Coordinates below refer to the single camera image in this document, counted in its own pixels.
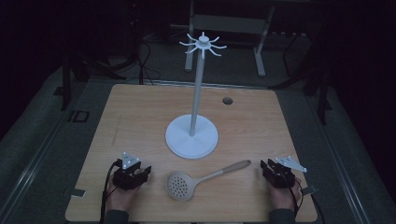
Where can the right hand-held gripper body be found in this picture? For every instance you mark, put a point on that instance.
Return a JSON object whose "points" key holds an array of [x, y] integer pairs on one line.
{"points": [[281, 175]]}

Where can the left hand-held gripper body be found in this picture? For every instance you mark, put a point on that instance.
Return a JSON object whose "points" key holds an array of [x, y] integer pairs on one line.
{"points": [[126, 180]]}

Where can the person's left hand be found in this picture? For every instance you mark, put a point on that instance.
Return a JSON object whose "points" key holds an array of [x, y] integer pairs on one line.
{"points": [[120, 197]]}

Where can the person's right hand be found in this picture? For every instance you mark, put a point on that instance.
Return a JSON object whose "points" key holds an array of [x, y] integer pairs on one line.
{"points": [[283, 197]]}

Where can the silver tape tab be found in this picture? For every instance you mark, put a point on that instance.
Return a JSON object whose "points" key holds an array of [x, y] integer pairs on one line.
{"points": [[309, 190], [78, 193]]}

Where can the beige slotted spoon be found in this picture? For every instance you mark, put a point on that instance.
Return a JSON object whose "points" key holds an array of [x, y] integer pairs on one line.
{"points": [[186, 183]]}

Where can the white hook rack stand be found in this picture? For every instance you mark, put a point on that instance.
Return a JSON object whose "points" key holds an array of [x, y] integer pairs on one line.
{"points": [[192, 138]]}

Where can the dark metal stand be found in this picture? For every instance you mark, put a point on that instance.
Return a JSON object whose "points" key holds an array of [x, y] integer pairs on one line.
{"points": [[322, 90], [67, 84]]}

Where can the grey metal table frame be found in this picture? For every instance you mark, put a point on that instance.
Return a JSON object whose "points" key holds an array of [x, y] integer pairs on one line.
{"points": [[230, 24]]}

